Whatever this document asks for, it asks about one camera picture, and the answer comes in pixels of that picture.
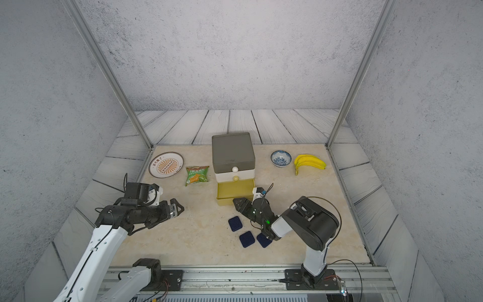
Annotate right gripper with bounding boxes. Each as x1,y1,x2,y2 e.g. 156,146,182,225
232,198,266,230

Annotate navy brooch box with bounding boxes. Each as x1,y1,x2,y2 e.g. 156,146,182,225
228,216,243,232
239,231,255,248
256,234,272,249

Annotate three-tier drawer cabinet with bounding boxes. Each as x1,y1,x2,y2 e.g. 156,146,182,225
212,132,255,206

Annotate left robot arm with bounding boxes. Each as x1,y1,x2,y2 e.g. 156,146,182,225
56,199,184,301

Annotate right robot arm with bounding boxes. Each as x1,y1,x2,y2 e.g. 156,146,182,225
233,195,342,290

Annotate green snack bag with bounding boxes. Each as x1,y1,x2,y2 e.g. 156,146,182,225
185,166,209,186

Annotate round patterned plate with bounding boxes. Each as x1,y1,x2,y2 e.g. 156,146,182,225
148,152,184,179

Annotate blue white porcelain bowl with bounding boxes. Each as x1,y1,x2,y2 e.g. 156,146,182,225
270,150,292,167

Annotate yellow banana bunch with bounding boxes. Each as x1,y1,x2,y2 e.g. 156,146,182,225
294,154,327,176

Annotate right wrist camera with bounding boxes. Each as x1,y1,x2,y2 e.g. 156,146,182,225
252,187,266,201

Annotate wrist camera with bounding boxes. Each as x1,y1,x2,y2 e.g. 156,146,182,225
252,187,266,201
123,182,163,206

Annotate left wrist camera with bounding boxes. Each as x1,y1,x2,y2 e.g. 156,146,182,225
123,182,163,206

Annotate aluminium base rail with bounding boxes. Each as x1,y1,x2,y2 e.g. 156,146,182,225
101,265,401,302

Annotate left frame post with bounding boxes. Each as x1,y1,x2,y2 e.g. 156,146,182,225
62,0,153,150

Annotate frame post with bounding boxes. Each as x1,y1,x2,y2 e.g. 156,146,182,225
326,0,397,150
62,0,153,150

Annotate right frame post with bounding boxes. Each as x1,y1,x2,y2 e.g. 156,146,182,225
326,0,397,150

